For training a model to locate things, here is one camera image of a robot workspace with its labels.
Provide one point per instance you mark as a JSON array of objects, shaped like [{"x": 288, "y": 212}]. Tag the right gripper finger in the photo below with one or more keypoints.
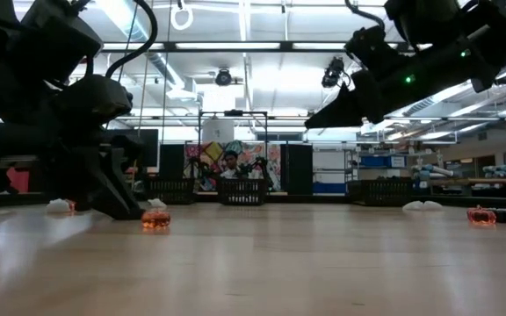
[{"x": 349, "y": 107}]

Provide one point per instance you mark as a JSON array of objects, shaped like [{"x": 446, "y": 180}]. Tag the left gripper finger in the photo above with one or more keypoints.
[{"x": 108, "y": 188}]

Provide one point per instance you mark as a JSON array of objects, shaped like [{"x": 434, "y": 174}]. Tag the small orange plastic pumpkin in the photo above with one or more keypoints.
[
  {"x": 72, "y": 205},
  {"x": 155, "y": 218},
  {"x": 481, "y": 216}
]

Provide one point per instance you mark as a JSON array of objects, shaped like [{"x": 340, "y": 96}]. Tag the black slotted plastic basket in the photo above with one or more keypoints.
[
  {"x": 242, "y": 193},
  {"x": 171, "y": 193},
  {"x": 380, "y": 193}
]

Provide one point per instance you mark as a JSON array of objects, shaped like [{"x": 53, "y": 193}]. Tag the small black plastic spider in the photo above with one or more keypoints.
[{"x": 503, "y": 215}]

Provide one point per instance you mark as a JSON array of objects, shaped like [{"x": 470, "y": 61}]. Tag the black background robot arm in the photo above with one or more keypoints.
[{"x": 257, "y": 169}]

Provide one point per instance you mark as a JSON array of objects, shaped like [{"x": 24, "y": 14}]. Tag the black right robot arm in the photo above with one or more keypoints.
[{"x": 477, "y": 44}]

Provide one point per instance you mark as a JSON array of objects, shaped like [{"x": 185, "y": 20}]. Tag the red fabric panel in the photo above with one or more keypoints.
[{"x": 18, "y": 181}]

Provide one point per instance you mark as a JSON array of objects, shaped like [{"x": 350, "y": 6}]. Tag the black monitor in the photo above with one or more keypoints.
[{"x": 147, "y": 147}]

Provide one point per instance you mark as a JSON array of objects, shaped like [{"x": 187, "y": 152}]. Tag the white cabinet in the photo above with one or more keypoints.
[{"x": 328, "y": 167}]

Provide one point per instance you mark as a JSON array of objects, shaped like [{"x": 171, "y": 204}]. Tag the blue storage bins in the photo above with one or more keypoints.
[{"x": 382, "y": 161}]

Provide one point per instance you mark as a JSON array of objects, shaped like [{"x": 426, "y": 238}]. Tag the black upright panel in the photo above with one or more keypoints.
[
  {"x": 297, "y": 169},
  {"x": 171, "y": 160}
]

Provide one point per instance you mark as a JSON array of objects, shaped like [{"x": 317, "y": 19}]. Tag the colourful patchwork mural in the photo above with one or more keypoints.
[{"x": 257, "y": 151}]

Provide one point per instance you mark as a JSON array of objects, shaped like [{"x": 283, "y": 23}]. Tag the black ceiling dome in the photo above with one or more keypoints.
[{"x": 504, "y": 80}]

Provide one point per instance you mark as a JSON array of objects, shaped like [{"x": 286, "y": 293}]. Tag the white hanging box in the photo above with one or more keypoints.
[{"x": 218, "y": 131}]

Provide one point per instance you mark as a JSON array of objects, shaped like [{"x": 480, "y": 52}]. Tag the person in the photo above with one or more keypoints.
[{"x": 231, "y": 164}]

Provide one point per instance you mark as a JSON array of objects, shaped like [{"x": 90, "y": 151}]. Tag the wooden workbench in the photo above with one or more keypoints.
[{"x": 499, "y": 181}]

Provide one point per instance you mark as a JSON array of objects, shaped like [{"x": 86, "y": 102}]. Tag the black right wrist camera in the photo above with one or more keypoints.
[{"x": 369, "y": 46}]

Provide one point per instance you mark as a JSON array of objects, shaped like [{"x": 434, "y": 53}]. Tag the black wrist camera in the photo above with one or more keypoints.
[
  {"x": 369, "y": 46},
  {"x": 90, "y": 103}
]

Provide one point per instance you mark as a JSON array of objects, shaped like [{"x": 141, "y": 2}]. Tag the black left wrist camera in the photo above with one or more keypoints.
[{"x": 90, "y": 103}]

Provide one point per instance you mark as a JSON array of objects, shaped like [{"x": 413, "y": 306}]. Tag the black aluminium table frame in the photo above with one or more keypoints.
[{"x": 323, "y": 198}]

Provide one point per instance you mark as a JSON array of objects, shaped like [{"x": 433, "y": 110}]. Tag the black metal gantry frame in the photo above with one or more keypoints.
[{"x": 233, "y": 112}]

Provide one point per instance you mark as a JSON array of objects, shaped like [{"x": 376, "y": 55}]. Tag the black overhead camera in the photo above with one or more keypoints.
[{"x": 223, "y": 77}]

